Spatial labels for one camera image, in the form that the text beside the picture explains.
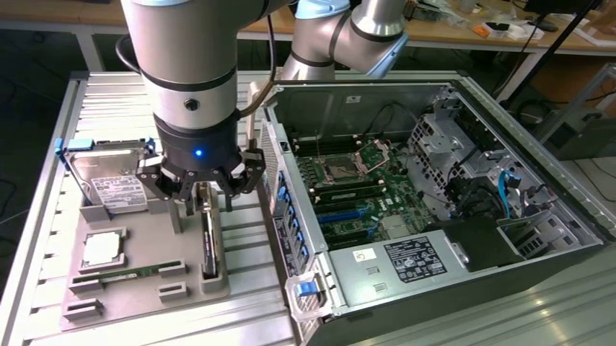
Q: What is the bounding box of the silver chipset heatsink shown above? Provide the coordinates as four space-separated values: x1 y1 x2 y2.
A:
381 215 418 239

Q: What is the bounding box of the CPU socket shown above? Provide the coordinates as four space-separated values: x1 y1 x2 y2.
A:
322 155 370 185

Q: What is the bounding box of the metal drive bay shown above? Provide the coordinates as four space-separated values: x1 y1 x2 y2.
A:
497 210 596 261

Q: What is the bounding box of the long wooden desk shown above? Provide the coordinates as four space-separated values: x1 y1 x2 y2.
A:
0 0 616 104

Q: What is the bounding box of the hard disk drive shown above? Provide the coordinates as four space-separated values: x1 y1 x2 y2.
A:
53 136 160 221

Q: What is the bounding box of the green motherboard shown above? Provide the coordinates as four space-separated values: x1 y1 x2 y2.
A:
291 136 438 250

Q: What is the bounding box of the grey power supply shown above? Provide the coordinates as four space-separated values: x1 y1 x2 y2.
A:
326 230 471 308

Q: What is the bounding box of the black plastic shroud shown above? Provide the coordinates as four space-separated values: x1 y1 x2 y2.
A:
425 217 526 274

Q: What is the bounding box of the blue expansion slot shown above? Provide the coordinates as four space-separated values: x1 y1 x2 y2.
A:
315 208 370 225

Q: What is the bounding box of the aluminium profile frame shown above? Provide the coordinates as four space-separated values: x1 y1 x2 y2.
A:
538 63 616 145

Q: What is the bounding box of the black expansion slot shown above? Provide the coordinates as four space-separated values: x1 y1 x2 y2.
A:
316 200 374 214
322 229 371 247

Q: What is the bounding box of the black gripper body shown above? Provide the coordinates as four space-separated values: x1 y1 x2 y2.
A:
153 110 243 178

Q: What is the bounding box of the grey parts rack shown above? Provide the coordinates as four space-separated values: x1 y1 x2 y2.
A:
56 194 232 332

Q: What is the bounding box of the black tripod pole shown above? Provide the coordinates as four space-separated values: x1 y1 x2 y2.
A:
494 0 605 102

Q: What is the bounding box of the silver CPU chip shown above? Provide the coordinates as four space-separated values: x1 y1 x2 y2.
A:
80 232 125 268

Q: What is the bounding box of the metal socket cover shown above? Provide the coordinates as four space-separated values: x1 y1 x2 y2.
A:
352 139 393 171

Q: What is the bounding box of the dark grey computer tower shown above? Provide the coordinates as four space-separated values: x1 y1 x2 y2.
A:
542 111 616 162

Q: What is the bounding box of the open black PC case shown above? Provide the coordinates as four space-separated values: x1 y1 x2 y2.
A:
244 70 610 346

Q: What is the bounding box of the graphics card with black cooler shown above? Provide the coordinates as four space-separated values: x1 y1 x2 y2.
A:
195 181 226 281

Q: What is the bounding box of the black monitor stand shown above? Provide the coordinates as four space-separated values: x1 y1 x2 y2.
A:
521 0 560 32

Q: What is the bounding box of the silver hard disk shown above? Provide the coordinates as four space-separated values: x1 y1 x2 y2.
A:
64 146 155 214

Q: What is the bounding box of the blue wire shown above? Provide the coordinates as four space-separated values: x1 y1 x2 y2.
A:
497 169 517 220

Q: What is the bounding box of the black wire bundle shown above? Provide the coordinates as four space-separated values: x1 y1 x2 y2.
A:
445 176 503 221

